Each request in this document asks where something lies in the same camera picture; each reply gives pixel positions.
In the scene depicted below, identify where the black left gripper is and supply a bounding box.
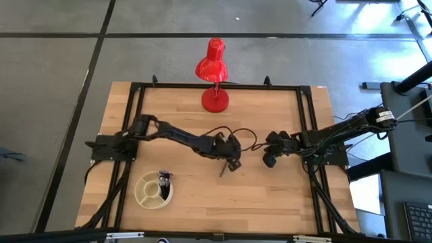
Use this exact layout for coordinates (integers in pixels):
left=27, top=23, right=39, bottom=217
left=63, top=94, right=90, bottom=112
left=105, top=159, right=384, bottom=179
left=209, top=132, right=243, bottom=172

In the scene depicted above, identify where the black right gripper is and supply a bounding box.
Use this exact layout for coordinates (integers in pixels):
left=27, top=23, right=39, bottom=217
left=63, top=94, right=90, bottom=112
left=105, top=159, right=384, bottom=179
left=262, top=130, right=303, bottom=169

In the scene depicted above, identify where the red desk lamp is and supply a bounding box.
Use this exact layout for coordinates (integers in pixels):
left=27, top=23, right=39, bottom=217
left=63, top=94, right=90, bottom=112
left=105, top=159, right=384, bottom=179
left=194, top=36, right=231, bottom=114

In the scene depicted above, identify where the round cream divided container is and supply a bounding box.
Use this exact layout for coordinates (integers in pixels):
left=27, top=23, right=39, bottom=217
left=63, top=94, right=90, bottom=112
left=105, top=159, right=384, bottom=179
left=134, top=170, right=175, bottom=211

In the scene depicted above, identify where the grey floor box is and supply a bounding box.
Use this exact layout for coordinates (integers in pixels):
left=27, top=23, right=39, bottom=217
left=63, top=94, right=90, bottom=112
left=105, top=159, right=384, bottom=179
left=362, top=81, right=386, bottom=90

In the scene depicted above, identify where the grey desk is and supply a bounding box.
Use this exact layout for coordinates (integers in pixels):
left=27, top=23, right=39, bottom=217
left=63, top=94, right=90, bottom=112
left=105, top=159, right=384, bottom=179
left=378, top=168, right=432, bottom=241
left=380, top=80, right=432, bottom=177

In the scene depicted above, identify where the black chair base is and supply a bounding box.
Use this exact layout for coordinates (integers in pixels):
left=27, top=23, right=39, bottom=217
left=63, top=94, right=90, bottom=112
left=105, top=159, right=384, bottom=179
left=309, top=0, right=329, bottom=18

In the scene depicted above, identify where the black pole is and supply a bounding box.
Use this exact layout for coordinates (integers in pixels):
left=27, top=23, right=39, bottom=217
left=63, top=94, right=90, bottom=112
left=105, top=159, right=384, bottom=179
left=394, top=60, right=432, bottom=95

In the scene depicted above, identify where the black keyboard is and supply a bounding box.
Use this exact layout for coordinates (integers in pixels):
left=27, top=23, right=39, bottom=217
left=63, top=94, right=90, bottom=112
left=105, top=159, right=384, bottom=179
left=403, top=201, right=432, bottom=242

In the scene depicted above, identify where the black crossbeam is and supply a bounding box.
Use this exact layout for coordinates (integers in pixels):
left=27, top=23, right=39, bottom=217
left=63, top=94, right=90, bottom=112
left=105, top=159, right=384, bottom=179
left=0, top=228, right=432, bottom=243

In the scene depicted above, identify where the dark bluish floor object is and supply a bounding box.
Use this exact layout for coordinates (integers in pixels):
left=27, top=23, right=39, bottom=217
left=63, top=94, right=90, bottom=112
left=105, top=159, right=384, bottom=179
left=0, top=147, right=27, bottom=163

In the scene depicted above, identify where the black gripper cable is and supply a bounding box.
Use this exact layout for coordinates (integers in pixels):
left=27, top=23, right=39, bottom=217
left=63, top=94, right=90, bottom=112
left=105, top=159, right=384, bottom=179
left=202, top=126, right=258, bottom=153

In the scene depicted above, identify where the black cable bundle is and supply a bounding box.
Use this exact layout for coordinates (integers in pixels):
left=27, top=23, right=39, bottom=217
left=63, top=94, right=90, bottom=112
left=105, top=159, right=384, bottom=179
left=79, top=161, right=131, bottom=232
left=308, top=165, right=360, bottom=236

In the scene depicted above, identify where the black aluminium table frame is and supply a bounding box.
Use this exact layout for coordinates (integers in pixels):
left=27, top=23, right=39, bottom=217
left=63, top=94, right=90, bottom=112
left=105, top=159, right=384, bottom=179
left=76, top=74, right=364, bottom=237

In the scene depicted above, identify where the silver bracket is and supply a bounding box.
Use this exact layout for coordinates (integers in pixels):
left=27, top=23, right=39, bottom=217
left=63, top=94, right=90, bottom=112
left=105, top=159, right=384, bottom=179
left=105, top=232, right=145, bottom=240
left=292, top=234, right=333, bottom=243

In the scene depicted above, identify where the white cable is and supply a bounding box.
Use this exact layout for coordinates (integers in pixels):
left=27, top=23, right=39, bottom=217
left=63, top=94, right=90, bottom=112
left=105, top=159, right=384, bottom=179
left=346, top=95, right=432, bottom=153

